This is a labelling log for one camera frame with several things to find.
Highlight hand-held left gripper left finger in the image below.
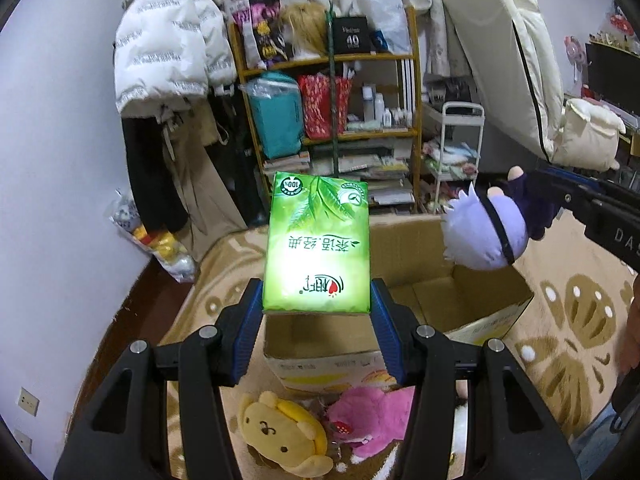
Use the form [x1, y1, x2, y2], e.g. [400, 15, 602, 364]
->
[52, 277, 266, 480]

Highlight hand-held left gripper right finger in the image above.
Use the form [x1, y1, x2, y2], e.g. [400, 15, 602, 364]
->
[370, 277, 583, 480]

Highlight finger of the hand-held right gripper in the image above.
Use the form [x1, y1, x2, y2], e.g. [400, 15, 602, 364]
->
[547, 182, 603, 223]
[531, 166, 640, 196]

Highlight cardboard box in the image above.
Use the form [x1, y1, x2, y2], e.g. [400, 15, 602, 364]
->
[262, 209, 535, 398]

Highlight purple-haired plush doll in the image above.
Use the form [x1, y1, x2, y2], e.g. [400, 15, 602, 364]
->
[441, 165, 557, 271]

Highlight pink plush bear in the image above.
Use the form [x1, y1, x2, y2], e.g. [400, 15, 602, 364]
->
[325, 385, 416, 463]

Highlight green tissue pack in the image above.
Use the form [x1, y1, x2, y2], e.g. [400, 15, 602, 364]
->
[261, 171, 373, 316]

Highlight white plush duck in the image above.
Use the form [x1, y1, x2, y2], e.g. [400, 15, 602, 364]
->
[450, 381, 472, 468]

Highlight cream plush pillow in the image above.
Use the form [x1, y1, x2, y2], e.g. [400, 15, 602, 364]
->
[552, 97, 626, 171]

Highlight black cabinet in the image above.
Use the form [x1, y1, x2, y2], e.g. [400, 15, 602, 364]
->
[585, 42, 640, 116]

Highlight yellow plush dog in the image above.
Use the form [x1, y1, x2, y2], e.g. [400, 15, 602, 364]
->
[237, 391, 333, 478]

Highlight clear plastic bag of toys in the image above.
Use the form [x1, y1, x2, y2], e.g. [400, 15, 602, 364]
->
[109, 190, 197, 283]

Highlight pink fan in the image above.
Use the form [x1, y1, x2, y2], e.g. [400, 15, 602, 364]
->
[565, 35, 586, 81]

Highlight white rolling cart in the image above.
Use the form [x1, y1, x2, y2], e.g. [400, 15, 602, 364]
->
[420, 101, 486, 213]

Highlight white mattress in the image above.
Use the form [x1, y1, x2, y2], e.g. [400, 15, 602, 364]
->
[442, 0, 566, 161]

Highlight beige coat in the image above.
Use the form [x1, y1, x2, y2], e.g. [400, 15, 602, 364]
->
[160, 102, 248, 261]

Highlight pile of magazines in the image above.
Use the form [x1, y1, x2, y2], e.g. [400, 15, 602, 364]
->
[340, 152, 416, 206]

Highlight stack of books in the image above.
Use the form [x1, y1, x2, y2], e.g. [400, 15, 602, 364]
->
[262, 150, 311, 173]

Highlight black garment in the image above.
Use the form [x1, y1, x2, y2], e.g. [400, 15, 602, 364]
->
[122, 115, 188, 233]

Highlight white binders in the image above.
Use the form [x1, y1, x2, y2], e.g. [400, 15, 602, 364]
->
[400, 57, 418, 126]

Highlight person's blue jeans leg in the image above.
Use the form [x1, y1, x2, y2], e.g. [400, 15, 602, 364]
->
[570, 405, 621, 466]

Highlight row of white bottles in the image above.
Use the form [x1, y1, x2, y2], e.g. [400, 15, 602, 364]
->
[360, 85, 413, 131]

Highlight teal bag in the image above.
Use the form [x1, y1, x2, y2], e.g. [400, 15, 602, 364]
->
[240, 72, 305, 159]

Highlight green pole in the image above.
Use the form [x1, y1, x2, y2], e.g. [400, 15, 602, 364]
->
[324, 2, 340, 178]

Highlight red patterned bag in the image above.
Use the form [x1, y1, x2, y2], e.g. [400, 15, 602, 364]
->
[297, 74, 353, 141]

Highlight white plastic bag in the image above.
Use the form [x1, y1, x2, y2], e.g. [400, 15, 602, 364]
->
[370, 0, 413, 53]

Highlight black box with white print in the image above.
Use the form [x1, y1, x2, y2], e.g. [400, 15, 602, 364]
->
[331, 16, 373, 54]

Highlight wooden shelf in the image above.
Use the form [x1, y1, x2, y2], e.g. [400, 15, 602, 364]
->
[227, 5, 423, 213]

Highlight purple and black printed bag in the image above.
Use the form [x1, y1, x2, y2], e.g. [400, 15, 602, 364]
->
[232, 0, 291, 68]

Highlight white puffer jacket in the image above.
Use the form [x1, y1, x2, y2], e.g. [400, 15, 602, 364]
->
[114, 0, 237, 118]

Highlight blonde wig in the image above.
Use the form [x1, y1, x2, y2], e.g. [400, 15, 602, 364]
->
[280, 2, 331, 58]

